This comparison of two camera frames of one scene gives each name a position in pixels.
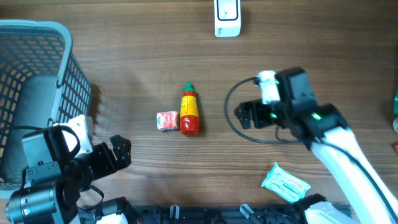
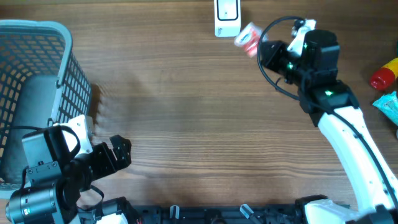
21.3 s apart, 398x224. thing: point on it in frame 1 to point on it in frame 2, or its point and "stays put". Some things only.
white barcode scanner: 227,18 stays put
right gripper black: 258,107 to 268,59
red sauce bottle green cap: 189,116 to 384,78
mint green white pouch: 285,184 to 388,104
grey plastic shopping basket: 39,81 stays put
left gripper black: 122,155 stays put
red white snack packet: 167,121 to 248,38
